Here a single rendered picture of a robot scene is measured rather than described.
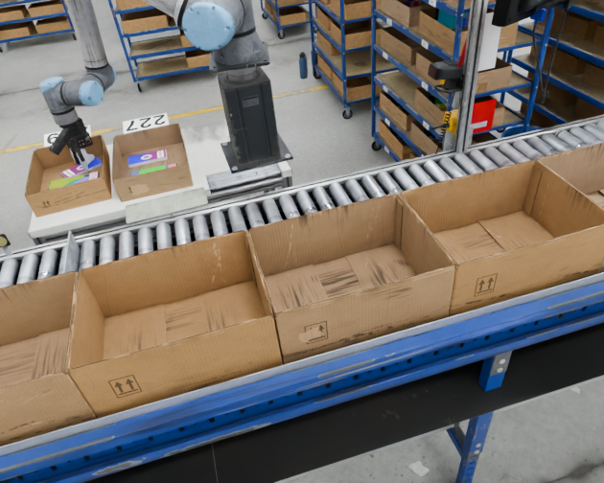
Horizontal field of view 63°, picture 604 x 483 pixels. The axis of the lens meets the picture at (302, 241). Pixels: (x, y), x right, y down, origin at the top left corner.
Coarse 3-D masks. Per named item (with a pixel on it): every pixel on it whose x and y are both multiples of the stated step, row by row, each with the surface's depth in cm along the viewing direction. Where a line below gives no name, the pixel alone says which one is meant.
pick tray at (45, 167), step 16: (96, 144) 213; (32, 160) 199; (48, 160) 210; (64, 160) 212; (32, 176) 192; (48, 176) 206; (32, 192) 187; (48, 192) 179; (64, 192) 181; (80, 192) 183; (96, 192) 186; (32, 208) 181; (48, 208) 183; (64, 208) 185
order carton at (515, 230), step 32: (416, 192) 124; (448, 192) 128; (480, 192) 131; (512, 192) 134; (544, 192) 129; (576, 192) 117; (448, 224) 135; (480, 224) 135; (512, 224) 134; (544, 224) 132; (576, 224) 120; (480, 256) 127; (512, 256) 104; (544, 256) 107; (576, 256) 111; (480, 288) 108; (512, 288) 112; (544, 288) 115
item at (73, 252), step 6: (72, 234) 166; (72, 240) 164; (72, 246) 162; (78, 246) 169; (66, 252) 156; (72, 252) 161; (78, 252) 167; (66, 258) 154; (72, 258) 159; (78, 258) 165; (66, 264) 152; (72, 264) 158; (78, 264) 164; (66, 270) 151; (72, 270) 156; (78, 270) 162
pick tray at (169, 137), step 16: (160, 128) 213; (176, 128) 214; (128, 144) 213; (144, 144) 215; (160, 144) 217; (176, 144) 218; (112, 160) 192; (176, 160) 206; (112, 176) 182; (128, 176) 181; (144, 176) 183; (160, 176) 185; (176, 176) 187; (128, 192) 185; (144, 192) 187; (160, 192) 189
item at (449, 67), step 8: (432, 64) 176; (440, 64) 175; (448, 64) 174; (456, 64) 174; (432, 72) 175; (440, 72) 174; (448, 72) 174; (456, 72) 175; (440, 80) 180; (448, 80) 178; (448, 88) 180
